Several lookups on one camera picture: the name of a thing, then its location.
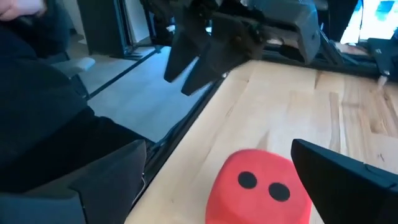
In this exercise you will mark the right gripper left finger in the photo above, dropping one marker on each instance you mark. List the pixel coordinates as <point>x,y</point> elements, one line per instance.
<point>77,205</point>

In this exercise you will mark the black table frame rail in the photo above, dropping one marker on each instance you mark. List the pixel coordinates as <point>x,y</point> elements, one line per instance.
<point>174,137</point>

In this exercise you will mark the red plush die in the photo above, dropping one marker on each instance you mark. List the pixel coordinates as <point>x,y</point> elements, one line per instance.
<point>248,205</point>

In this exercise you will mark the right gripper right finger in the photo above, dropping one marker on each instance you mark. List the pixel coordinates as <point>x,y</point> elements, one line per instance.
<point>351,193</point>

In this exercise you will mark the black cabinet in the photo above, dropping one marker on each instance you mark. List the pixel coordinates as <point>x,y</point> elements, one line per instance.
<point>102,28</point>

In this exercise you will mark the person's hand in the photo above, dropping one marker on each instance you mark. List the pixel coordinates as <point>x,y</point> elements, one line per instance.
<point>18,7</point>

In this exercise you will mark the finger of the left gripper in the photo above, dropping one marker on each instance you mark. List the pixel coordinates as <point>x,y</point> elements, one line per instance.
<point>183,56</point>
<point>217,65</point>

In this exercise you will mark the grey chair armrest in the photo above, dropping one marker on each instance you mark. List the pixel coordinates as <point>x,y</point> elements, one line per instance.
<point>73,67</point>

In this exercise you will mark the person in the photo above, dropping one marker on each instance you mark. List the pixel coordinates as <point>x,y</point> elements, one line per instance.
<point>37,109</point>

